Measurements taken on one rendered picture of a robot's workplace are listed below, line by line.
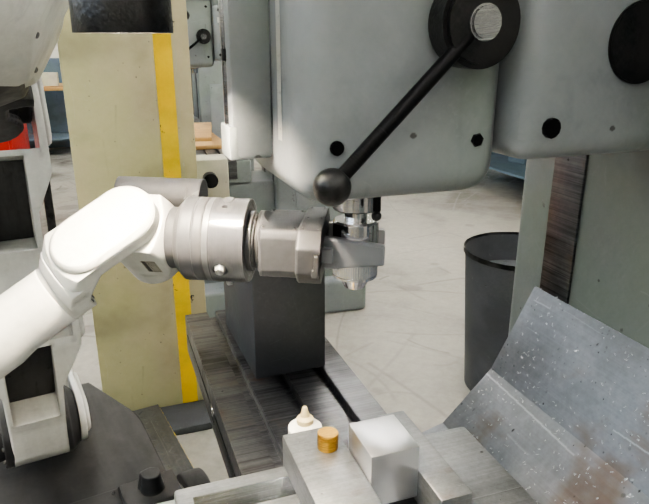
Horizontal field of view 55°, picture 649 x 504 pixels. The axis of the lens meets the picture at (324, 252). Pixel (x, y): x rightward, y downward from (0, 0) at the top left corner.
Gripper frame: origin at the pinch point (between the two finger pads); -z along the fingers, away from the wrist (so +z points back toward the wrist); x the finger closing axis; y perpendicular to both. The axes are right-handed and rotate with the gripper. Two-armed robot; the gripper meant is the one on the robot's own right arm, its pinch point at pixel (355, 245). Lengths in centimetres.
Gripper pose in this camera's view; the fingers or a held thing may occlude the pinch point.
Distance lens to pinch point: 65.0
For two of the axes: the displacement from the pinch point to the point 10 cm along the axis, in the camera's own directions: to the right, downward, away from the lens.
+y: -0.1, 9.5, 3.2
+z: -10.0, -0.4, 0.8
